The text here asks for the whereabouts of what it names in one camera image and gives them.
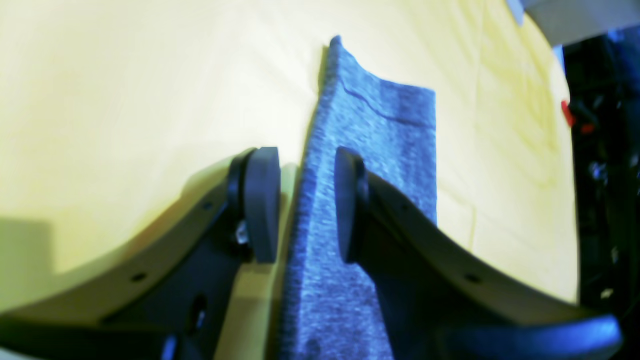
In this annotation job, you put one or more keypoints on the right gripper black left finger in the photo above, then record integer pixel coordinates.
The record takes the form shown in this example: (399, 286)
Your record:
(169, 301)

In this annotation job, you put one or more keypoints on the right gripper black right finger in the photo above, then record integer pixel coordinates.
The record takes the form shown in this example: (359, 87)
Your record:
(439, 301)

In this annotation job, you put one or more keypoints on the grey long-sleeve T-shirt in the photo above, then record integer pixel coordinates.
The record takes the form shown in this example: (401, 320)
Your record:
(330, 309)

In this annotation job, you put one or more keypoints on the yellow table cloth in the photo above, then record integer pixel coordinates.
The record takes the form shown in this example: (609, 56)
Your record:
(115, 112)

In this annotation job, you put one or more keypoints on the red clamp right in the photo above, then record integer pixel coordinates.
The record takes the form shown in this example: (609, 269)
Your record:
(579, 117)

